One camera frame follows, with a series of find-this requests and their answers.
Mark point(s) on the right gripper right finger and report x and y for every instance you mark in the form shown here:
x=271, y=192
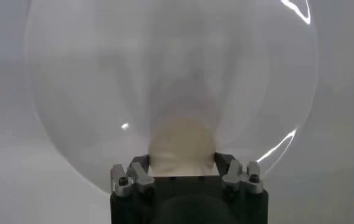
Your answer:
x=240, y=178

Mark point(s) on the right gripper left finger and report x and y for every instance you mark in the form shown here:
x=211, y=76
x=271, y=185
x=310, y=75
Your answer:
x=134, y=179

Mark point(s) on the white steamed baozi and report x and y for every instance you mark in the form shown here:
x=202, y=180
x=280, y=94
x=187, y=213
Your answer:
x=182, y=146

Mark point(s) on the round white plate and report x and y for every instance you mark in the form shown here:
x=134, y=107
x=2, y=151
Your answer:
x=73, y=76

